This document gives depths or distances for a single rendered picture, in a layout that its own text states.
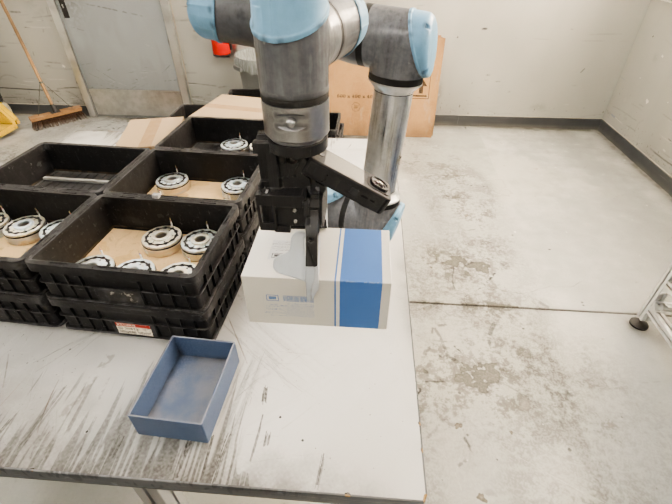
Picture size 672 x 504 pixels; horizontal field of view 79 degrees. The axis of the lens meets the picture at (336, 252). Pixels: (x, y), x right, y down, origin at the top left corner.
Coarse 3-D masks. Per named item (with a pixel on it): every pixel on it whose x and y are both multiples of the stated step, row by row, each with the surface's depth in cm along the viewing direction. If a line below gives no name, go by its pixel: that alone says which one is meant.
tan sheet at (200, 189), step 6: (192, 180) 139; (192, 186) 136; (198, 186) 136; (204, 186) 136; (210, 186) 136; (216, 186) 136; (150, 192) 133; (156, 192) 133; (186, 192) 133; (192, 192) 133; (198, 192) 133; (204, 192) 133; (210, 192) 133; (216, 192) 133; (210, 198) 130; (216, 198) 130; (222, 198) 130
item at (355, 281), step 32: (256, 256) 57; (320, 256) 57; (352, 256) 57; (384, 256) 57; (256, 288) 55; (288, 288) 55; (320, 288) 55; (352, 288) 54; (384, 288) 54; (256, 320) 59; (288, 320) 59; (320, 320) 58; (352, 320) 58; (384, 320) 57
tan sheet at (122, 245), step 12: (108, 240) 112; (120, 240) 112; (132, 240) 112; (96, 252) 108; (108, 252) 108; (120, 252) 108; (132, 252) 108; (144, 252) 108; (180, 252) 108; (156, 264) 104; (168, 264) 104
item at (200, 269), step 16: (64, 224) 101; (224, 224) 101; (48, 240) 96; (32, 256) 91; (208, 256) 91; (48, 272) 90; (64, 272) 89; (80, 272) 89; (96, 272) 88; (112, 272) 87; (128, 272) 87; (144, 272) 87; (160, 272) 87; (176, 272) 87; (192, 272) 87
